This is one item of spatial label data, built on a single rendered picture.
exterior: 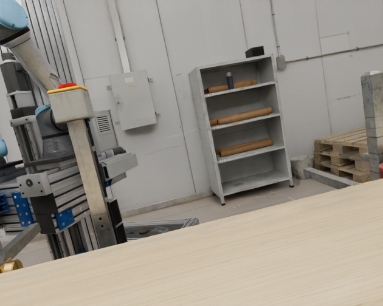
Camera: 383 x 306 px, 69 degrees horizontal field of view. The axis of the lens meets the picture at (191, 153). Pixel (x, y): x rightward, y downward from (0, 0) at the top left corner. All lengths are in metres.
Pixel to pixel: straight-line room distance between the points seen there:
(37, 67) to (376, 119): 1.13
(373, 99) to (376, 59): 3.89
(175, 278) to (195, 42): 3.30
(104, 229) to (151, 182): 2.79
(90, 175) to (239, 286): 0.43
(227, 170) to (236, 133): 0.50
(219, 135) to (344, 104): 1.81
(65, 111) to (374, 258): 0.60
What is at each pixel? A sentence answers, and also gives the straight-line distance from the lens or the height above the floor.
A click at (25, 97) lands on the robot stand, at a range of 1.65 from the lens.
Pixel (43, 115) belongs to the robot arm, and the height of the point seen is 1.23.
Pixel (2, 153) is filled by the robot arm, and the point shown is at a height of 1.10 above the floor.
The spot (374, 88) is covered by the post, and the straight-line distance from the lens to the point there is 0.86.
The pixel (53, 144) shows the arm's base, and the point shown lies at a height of 1.09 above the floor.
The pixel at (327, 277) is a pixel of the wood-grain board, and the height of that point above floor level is 0.90.
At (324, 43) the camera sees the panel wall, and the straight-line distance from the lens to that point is 4.28.
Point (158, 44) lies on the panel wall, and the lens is 3.51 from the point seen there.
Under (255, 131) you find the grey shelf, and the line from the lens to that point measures 3.68.
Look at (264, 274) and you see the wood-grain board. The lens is 0.40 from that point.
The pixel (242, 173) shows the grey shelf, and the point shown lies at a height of 0.18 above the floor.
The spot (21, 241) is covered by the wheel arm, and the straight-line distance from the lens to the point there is 1.00.
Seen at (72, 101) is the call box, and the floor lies 1.19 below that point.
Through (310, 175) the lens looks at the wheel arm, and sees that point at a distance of 1.11.
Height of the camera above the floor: 1.12
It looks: 9 degrees down
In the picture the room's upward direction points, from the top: 11 degrees counter-clockwise
